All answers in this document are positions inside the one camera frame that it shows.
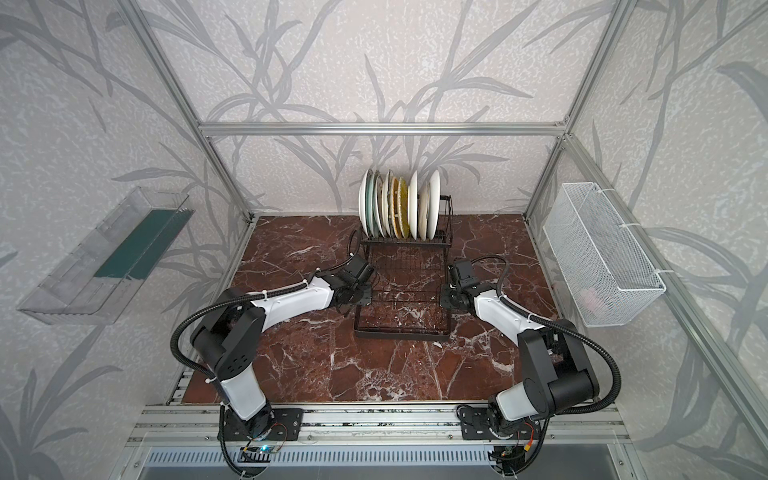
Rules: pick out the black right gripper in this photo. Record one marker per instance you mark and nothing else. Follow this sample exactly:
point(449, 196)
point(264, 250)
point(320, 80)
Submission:
point(455, 288)

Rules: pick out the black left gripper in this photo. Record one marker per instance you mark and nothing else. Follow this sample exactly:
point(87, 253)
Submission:
point(363, 282)

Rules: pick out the green rim lettered plate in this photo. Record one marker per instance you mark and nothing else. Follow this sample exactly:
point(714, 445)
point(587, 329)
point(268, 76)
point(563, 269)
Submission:
point(363, 203)

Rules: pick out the orange sunburst plate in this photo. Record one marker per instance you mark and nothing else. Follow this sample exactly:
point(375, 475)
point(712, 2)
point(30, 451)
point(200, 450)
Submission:
point(434, 204)
point(380, 197)

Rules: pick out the yellow woven plate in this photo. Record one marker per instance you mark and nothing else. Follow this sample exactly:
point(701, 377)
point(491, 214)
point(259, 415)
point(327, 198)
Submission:
point(402, 208)

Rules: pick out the cream floral plate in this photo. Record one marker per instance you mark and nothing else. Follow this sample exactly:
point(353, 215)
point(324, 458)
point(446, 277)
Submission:
point(386, 208)

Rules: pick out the mint green flower plate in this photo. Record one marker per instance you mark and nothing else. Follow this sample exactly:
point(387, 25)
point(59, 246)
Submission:
point(371, 206)

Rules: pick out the white plate black emblem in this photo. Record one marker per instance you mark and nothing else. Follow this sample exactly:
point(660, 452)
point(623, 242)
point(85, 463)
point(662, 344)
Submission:
point(412, 212)

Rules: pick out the orange woven bamboo plate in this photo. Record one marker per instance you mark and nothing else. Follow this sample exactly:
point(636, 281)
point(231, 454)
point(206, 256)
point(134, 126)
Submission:
point(393, 206)

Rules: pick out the orange sunburst plate front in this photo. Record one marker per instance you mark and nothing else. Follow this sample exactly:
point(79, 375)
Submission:
point(380, 197)

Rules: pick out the black round plate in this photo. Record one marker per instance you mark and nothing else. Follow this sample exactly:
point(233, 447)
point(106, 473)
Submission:
point(422, 219)

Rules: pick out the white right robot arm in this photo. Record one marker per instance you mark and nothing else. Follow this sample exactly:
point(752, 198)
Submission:
point(563, 371)

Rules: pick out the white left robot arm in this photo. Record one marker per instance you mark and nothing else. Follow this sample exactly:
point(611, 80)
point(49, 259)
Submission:
point(220, 341)

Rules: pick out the black wire dish rack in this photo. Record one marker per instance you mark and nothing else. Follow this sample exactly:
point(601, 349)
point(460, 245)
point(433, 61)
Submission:
point(403, 301)

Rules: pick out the white mesh wall basket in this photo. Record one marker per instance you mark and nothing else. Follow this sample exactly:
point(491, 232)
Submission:
point(608, 274)

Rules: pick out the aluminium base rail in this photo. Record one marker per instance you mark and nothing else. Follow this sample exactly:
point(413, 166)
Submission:
point(364, 423)

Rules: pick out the clear acrylic wall shelf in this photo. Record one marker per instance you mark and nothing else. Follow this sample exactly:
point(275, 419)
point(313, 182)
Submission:
point(96, 281)

